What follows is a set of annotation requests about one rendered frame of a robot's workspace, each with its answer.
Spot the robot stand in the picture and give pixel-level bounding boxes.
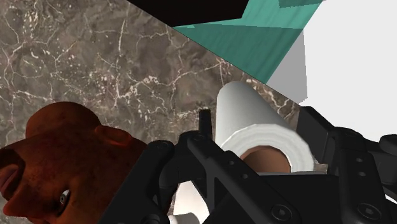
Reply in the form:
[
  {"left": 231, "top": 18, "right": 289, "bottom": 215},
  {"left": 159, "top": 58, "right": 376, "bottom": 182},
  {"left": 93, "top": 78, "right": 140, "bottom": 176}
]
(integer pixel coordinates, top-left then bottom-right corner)
[{"left": 126, "top": 0, "right": 250, "bottom": 27}]

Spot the brown teddy bear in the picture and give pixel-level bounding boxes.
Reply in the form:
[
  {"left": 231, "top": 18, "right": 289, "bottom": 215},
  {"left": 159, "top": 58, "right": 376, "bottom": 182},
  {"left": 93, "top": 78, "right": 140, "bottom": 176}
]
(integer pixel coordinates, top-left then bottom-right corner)
[{"left": 0, "top": 101, "right": 175, "bottom": 224}]

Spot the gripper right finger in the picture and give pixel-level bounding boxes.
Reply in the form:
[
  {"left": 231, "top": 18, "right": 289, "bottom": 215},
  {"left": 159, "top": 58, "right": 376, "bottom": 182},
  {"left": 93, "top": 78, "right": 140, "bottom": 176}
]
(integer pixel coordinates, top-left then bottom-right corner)
[{"left": 295, "top": 106, "right": 397, "bottom": 224}]

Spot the white rounded object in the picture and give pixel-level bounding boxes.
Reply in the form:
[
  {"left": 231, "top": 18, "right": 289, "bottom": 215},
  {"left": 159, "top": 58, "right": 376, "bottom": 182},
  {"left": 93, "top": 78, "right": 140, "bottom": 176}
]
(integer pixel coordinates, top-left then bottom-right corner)
[{"left": 167, "top": 181, "right": 211, "bottom": 224}]

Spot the white toilet paper roll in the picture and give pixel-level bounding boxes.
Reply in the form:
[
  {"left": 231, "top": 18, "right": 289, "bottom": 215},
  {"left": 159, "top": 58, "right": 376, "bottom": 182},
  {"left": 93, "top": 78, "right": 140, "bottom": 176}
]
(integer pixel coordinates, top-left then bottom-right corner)
[{"left": 214, "top": 81, "right": 316, "bottom": 174}]

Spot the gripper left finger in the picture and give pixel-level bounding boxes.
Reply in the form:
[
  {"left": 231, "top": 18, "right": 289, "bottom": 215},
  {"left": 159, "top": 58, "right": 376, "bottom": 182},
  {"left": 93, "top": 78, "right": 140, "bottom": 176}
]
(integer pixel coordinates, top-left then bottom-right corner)
[{"left": 98, "top": 109, "right": 302, "bottom": 224}]

